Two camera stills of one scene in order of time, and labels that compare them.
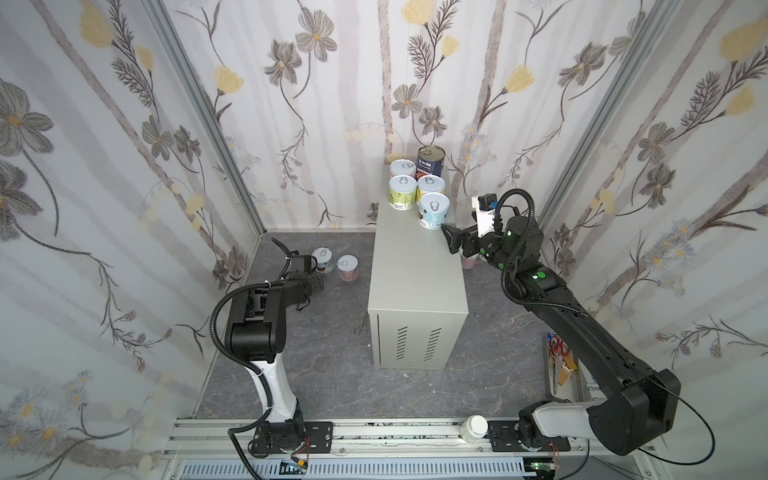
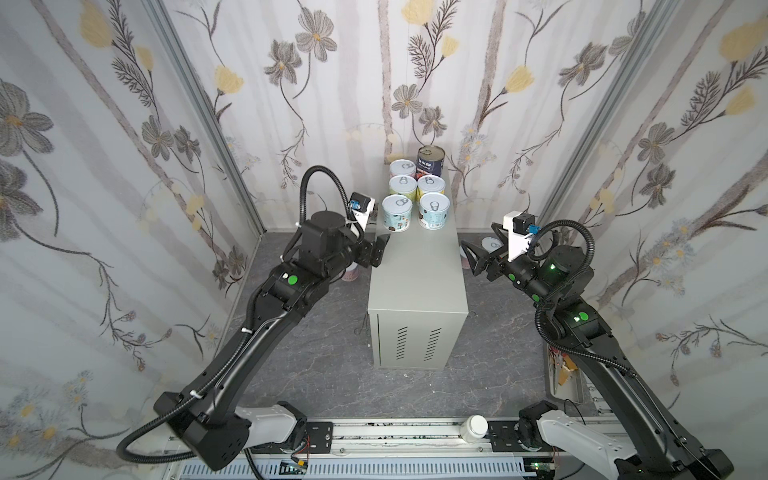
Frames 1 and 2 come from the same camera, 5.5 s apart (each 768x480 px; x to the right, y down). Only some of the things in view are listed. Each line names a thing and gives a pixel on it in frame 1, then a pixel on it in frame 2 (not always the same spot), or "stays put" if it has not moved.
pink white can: (402, 167) stays put
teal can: (433, 210) stays put
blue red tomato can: (430, 161) stays put
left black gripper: (317, 283) -> (371, 254)
